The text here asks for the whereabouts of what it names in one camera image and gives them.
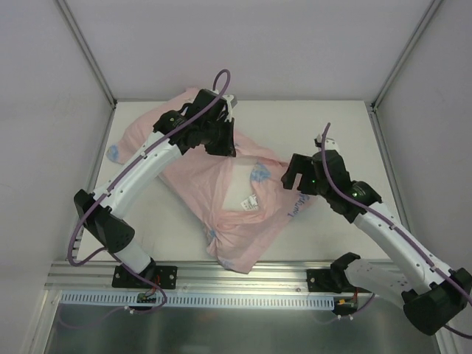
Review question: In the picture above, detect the blue and pink printed pillowcase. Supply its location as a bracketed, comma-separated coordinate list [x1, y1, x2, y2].
[105, 86, 320, 275]

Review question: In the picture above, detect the white pillow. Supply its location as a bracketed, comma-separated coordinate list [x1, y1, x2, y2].
[223, 157, 258, 212]

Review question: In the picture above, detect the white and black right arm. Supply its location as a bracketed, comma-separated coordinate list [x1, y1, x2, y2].
[281, 150, 471, 336]

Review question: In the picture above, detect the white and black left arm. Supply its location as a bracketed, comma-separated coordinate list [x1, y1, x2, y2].
[74, 89, 236, 288]

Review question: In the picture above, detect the shiny metal front plate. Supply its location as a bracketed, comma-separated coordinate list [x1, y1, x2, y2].
[46, 299, 440, 353]

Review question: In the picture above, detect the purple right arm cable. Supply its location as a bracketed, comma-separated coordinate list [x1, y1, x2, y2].
[319, 123, 472, 336]

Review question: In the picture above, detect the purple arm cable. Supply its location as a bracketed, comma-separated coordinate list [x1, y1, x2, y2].
[66, 69, 235, 267]
[319, 123, 472, 336]

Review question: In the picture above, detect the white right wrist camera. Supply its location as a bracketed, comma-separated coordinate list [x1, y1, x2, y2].
[314, 134, 340, 153]

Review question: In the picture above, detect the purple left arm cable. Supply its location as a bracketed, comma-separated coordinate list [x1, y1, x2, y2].
[66, 69, 235, 267]

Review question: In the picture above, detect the right aluminium corner post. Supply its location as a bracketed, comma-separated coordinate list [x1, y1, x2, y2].
[370, 0, 443, 111]

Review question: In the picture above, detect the aluminium corner post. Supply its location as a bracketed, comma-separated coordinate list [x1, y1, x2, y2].
[54, 0, 117, 109]
[370, 0, 443, 111]

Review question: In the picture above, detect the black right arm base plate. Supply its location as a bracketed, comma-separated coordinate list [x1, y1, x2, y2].
[306, 268, 369, 294]

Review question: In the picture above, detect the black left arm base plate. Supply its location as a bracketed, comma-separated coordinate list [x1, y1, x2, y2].
[111, 263, 178, 290]

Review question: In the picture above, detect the left aluminium corner post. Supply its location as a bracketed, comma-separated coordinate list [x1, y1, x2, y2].
[54, 0, 117, 109]

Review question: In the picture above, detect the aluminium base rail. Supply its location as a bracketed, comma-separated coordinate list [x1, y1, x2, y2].
[44, 261, 330, 295]

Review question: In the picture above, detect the white slotted cable duct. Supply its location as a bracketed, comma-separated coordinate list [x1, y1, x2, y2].
[60, 291, 335, 311]

